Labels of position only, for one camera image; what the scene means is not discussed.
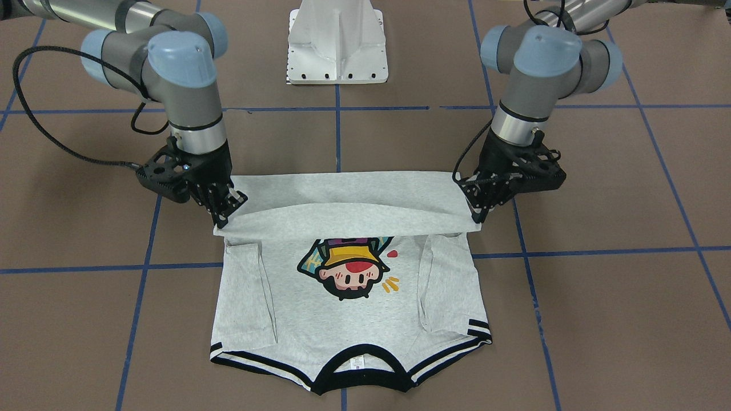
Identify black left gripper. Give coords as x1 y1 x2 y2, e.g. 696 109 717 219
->
460 128 567 224

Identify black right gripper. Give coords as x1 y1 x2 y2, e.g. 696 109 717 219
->
136 140 248 228

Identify grey cartoon print t-shirt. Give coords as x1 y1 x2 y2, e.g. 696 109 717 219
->
210 171 493 394

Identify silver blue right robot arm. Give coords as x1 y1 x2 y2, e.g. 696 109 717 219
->
2 1 247 228

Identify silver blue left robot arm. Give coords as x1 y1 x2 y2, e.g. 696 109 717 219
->
455 1 640 223

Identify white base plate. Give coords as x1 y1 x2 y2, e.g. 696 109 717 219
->
286 1 389 85

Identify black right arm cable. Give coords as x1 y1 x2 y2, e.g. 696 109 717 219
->
13 46 172 170

